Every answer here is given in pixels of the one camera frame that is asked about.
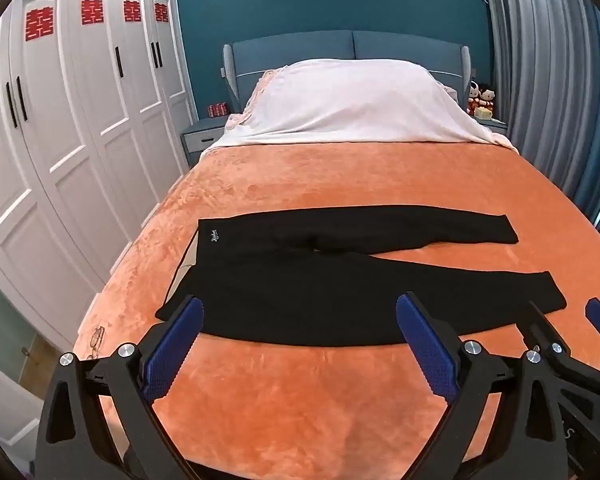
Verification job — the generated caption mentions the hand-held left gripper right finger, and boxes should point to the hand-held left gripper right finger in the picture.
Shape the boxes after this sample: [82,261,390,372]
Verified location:
[396,291,577,480]

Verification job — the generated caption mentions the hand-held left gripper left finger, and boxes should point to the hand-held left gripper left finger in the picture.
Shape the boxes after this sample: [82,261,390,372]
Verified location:
[36,296,206,480]

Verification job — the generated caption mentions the black pants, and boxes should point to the black pants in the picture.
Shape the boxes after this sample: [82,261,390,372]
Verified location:
[155,205,567,348]

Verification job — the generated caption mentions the eyeglasses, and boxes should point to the eyeglasses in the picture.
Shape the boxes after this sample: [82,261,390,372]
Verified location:
[82,326,106,361]

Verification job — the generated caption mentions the orange fleece blanket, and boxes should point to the orange fleece blanket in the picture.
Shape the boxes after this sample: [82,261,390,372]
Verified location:
[72,137,600,480]

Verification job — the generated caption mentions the blue nightstand with drawer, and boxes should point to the blue nightstand with drawer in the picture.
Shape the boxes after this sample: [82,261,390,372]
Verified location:
[181,119,228,166]

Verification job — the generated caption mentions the white wardrobe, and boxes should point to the white wardrobe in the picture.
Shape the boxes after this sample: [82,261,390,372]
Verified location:
[0,0,196,356]

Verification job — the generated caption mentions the white blanket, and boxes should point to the white blanket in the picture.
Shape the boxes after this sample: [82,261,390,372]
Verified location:
[200,58,521,153]

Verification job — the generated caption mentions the pink fleece cloth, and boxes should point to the pink fleece cloth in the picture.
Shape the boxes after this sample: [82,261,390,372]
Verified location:
[207,67,281,148]

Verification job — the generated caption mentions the grey curtain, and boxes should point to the grey curtain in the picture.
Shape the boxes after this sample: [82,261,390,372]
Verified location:
[482,0,600,241]

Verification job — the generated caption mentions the blue padded headboard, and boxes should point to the blue padded headboard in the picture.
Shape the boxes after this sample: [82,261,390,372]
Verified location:
[222,30,473,113]

